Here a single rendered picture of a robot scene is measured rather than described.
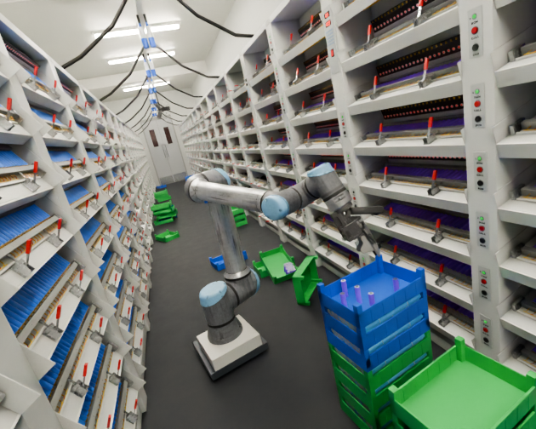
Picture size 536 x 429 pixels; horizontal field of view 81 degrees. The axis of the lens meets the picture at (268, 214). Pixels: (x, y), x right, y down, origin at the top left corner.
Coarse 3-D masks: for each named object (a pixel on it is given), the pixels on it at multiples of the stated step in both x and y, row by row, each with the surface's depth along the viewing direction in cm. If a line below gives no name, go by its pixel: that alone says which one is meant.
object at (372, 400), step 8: (424, 360) 110; (432, 360) 113; (336, 368) 116; (416, 368) 109; (424, 368) 111; (336, 376) 118; (344, 376) 112; (400, 376) 106; (408, 376) 108; (344, 384) 114; (352, 384) 109; (392, 384) 104; (400, 384) 106; (352, 392) 111; (360, 392) 106; (368, 392) 101; (384, 392) 103; (368, 400) 102; (376, 400) 101; (384, 400) 103; (376, 408) 102
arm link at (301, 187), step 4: (304, 180) 115; (300, 184) 116; (304, 184) 114; (296, 188) 114; (300, 188) 114; (304, 188) 114; (300, 192) 113; (304, 192) 114; (308, 192) 113; (304, 196) 114; (308, 196) 114; (312, 196) 113; (304, 200) 114; (308, 200) 116; (312, 200) 116; (304, 204) 115; (300, 208) 115
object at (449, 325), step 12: (432, 300) 143; (444, 300) 141; (432, 312) 141; (444, 312) 131; (456, 312) 132; (468, 312) 130; (432, 324) 137; (444, 324) 132; (456, 324) 130; (468, 324) 127; (456, 336) 126; (468, 336) 123
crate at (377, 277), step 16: (352, 272) 116; (368, 272) 119; (384, 272) 121; (400, 272) 113; (416, 272) 104; (320, 288) 107; (336, 288) 113; (352, 288) 115; (368, 288) 113; (384, 288) 111; (400, 288) 109; (416, 288) 103; (336, 304) 101; (352, 304) 106; (368, 304) 104; (384, 304) 96; (400, 304) 100; (352, 320) 95; (368, 320) 94
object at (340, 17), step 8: (344, 0) 138; (352, 0) 134; (360, 0) 121; (368, 0) 118; (376, 0) 115; (336, 8) 138; (344, 8) 137; (352, 8) 127; (360, 8) 123; (336, 16) 137; (344, 16) 133; (352, 16) 129
